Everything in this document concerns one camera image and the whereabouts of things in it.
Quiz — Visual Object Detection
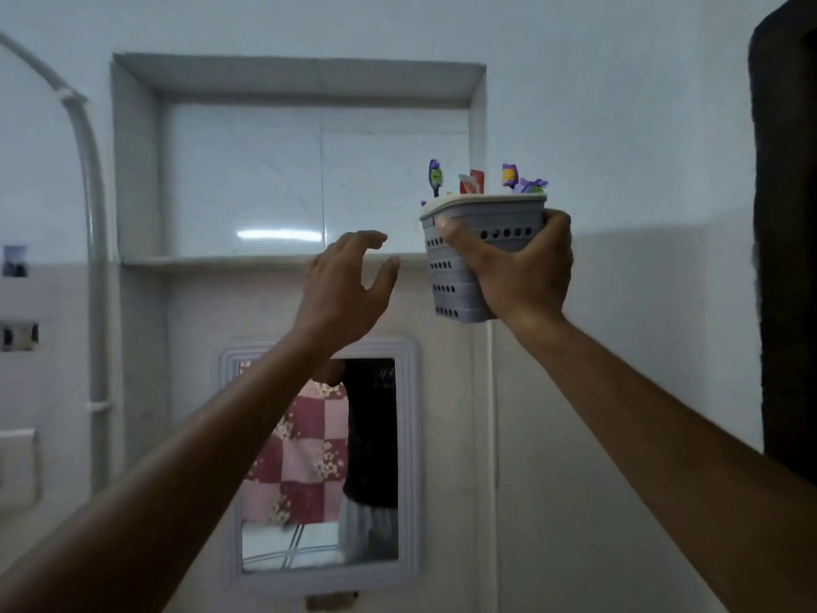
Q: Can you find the person's right hand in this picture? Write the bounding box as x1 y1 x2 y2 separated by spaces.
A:
437 209 574 326

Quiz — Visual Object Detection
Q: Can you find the person's left hand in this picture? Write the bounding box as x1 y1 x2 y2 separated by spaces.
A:
290 231 402 358

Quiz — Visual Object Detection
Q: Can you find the grey perforated plastic basket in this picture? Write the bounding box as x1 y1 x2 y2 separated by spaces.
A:
419 192 548 325

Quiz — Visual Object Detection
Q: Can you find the person's right forearm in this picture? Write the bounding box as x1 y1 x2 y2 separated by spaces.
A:
503 312 817 613

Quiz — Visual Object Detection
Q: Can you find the person's left forearm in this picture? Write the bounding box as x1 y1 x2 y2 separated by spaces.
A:
0 328 336 613

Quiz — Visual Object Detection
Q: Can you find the dark hanging towel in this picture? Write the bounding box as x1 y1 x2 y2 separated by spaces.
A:
748 0 817 487

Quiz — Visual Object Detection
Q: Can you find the recessed wall niche shelf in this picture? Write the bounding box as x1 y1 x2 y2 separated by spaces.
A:
111 52 489 270

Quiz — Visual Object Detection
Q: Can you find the white framed wall mirror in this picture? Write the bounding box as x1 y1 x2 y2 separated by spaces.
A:
220 338 423 599

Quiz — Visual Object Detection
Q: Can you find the curved white wall pipe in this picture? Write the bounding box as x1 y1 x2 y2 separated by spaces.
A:
0 32 114 500

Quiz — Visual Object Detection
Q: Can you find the metal wall bracket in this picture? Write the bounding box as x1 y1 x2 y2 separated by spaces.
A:
0 321 40 352

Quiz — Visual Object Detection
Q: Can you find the white wall box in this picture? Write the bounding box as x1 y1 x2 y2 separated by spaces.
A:
0 429 39 508

